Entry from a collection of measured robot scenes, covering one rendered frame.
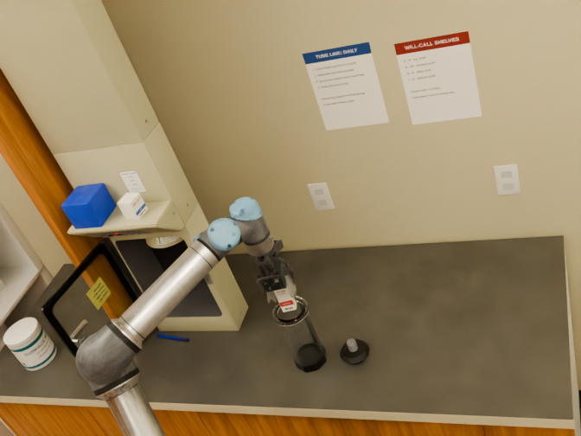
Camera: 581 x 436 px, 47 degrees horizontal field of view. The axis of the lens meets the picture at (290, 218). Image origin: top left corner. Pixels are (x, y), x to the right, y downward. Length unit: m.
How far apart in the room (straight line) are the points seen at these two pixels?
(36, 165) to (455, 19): 1.27
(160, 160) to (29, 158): 0.39
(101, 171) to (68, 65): 0.34
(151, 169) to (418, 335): 0.93
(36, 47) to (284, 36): 0.70
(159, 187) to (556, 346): 1.20
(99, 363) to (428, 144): 1.21
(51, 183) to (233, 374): 0.81
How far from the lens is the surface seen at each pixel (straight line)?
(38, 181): 2.13
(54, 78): 1.94
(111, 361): 1.56
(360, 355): 2.05
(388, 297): 2.24
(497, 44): 2.01
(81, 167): 2.09
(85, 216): 2.05
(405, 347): 2.08
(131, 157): 1.97
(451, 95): 2.09
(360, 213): 2.40
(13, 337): 2.63
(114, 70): 1.87
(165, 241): 2.17
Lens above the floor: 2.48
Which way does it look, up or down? 34 degrees down
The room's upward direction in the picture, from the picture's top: 21 degrees counter-clockwise
